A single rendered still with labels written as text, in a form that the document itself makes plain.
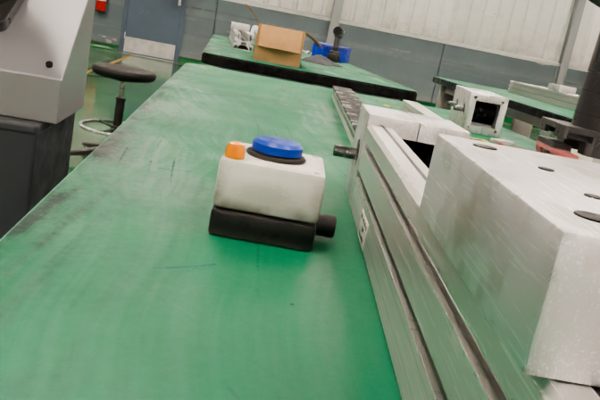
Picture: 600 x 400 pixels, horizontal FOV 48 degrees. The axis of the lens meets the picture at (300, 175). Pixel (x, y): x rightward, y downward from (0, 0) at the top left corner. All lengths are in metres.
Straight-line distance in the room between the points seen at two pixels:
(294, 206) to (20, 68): 0.44
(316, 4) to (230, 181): 11.28
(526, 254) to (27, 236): 0.34
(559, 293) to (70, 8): 0.79
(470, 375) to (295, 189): 0.28
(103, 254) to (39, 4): 0.51
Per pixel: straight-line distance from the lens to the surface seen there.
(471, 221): 0.25
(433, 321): 0.30
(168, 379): 0.32
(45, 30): 0.88
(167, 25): 11.69
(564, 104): 4.38
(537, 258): 0.19
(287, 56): 2.87
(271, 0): 11.69
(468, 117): 1.63
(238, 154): 0.49
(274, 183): 0.49
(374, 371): 0.36
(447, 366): 0.27
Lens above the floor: 0.94
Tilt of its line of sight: 12 degrees down
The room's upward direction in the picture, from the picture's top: 11 degrees clockwise
